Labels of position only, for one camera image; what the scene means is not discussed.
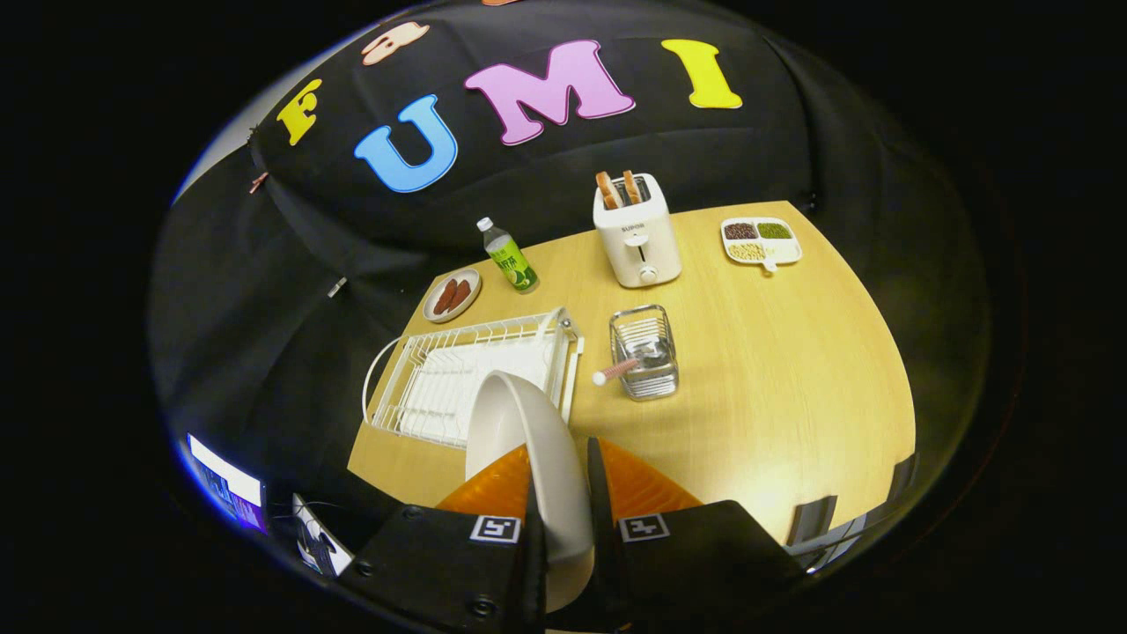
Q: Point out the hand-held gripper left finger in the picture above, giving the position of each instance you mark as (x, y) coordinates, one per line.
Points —
(533, 572)

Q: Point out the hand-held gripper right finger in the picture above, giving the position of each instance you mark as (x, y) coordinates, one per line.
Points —
(603, 546)

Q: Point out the white plate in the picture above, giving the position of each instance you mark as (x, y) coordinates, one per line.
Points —
(555, 475)

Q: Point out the small grey plate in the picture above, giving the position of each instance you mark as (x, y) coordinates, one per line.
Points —
(433, 310)

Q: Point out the white divided bean dish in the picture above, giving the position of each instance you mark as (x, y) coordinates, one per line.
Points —
(784, 251)

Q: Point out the dark chair back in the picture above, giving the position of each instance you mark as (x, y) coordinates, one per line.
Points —
(812, 519)

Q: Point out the white printed card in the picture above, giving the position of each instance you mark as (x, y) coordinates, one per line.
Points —
(317, 541)

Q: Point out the brown sausage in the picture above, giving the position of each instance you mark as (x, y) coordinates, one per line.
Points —
(460, 295)
(445, 297)

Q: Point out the white toaster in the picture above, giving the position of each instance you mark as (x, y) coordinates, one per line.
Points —
(638, 255)

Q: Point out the green label drink bottle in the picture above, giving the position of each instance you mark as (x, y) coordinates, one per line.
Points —
(511, 260)

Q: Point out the monitor screen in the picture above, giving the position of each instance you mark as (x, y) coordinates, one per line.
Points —
(229, 489)

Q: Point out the silver clip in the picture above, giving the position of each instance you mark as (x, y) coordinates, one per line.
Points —
(337, 286)

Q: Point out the toast slice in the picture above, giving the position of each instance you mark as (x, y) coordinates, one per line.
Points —
(631, 187)
(607, 190)

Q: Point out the black backdrop cloth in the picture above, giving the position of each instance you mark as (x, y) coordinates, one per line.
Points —
(704, 150)

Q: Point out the red clip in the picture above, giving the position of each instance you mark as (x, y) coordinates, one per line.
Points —
(258, 182)

